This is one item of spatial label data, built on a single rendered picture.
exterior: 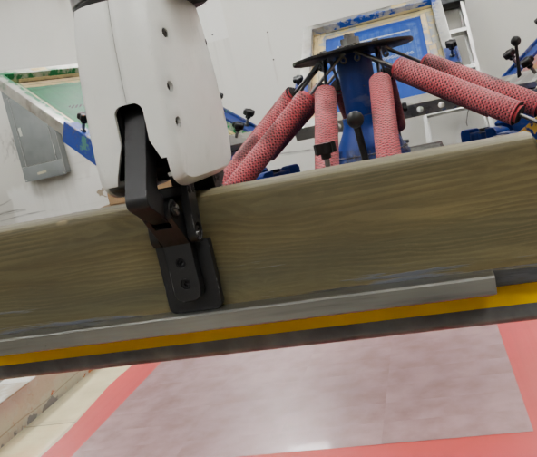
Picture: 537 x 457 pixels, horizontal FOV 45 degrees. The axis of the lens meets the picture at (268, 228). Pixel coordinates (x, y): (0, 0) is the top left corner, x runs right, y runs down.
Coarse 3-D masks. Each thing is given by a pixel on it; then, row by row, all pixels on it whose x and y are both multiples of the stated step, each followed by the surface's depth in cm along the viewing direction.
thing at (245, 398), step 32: (256, 352) 66; (288, 352) 64; (128, 384) 65; (160, 384) 63; (192, 384) 61; (224, 384) 59; (256, 384) 58; (288, 384) 56; (96, 416) 58; (128, 416) 57; (160, 416) 55; (192, 416) 54; (224, 416) 53; (256, 416) 51; (64, 448) 53; (96, 448) 52; (128, 448) 51; (160, 448) 49; (192, 448) 48; (224, 448) 47; (256, 448) 46
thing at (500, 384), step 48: (384, 336) 63; (432, 336) 60; (480, 336) 58; (528, 336) 55; (336, 384) 54; (384, 384) 52; (432, 384) 50; (480, 384) 48; (528, 384) 47; (288, 432) 48; (336, 432) 46; (384, 432) 45; (432, 432) 43; (480, 432) 42; (528, 432) 41
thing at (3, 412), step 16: (0, 384) 62; (16, 384) 61; (32, 384) 62; (48, 384) 64; (64, 384) 66; (0, 400) 58; (16, 400) 59; (32, 400) 61; (48, 400) 64; (0, 416) 57; (16, 416) 59; (32, 416) 61; (0, 432) 56; (16, 432) 58; (0, 448) 56
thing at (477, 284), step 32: (352, 288) 35; (384, 288) 34; (416, 288) 34; (448, 288) 33; (480, 288) 33; (128, 320) 38; (160, 320) 37; (192, 320) 37; (224, 320) 36; (256, 320) 36; (288, 320) 36; (0, 352) 40; (32, 352) 40
